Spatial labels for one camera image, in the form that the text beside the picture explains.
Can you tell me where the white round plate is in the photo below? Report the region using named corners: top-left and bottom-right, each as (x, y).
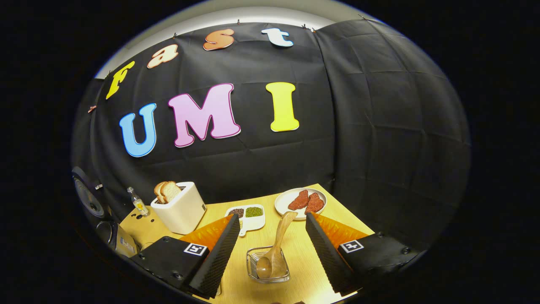
top-left (275, 187), bottom-right (327, 221)

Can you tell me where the black backdrop cloth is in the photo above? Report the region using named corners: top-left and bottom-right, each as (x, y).
top-left (72, 19), bottom-right (471, 254)

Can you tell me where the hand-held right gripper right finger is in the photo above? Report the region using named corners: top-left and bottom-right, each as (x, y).
top-left (305, 212), bottom-right (422, 296)

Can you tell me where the wooden spoon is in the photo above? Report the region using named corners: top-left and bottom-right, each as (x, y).
top-left (256, 211), bottom-right (298, 280)

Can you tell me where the white divided bean dish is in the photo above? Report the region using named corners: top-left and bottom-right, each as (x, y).
top-left (225, 204), bottom-right (266, 237)

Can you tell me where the dark lidded rice cooker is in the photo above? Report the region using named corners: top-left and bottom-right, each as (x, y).
top-left (71, 166), bottom-right (140, 259)

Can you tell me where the red meat slice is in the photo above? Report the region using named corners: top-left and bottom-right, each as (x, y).
top-left (288, 190), bottom-right (310, 211)
top-left (305, 193), bottom-right (325, 214)

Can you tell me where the metal wire chopstick holder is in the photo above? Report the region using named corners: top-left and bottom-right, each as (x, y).
top-left (246, 246), bottom-right (291, 283)

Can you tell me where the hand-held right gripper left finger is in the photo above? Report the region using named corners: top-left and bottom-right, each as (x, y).
top-left (131, 214), bottom-right (241, 299)

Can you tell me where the toasted bread slice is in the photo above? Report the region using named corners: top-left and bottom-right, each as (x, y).
top-left (154, 182), bottom-right (169, 204)
top-left (160, 181), bottom-right (182, 203)

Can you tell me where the white toaster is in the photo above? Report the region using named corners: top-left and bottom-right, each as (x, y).
top-left (151, 182), bottom-right (207, 235)

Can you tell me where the small glass bottle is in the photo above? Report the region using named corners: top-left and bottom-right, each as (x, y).
top-left (127, 187), bottom-right (149, 217)

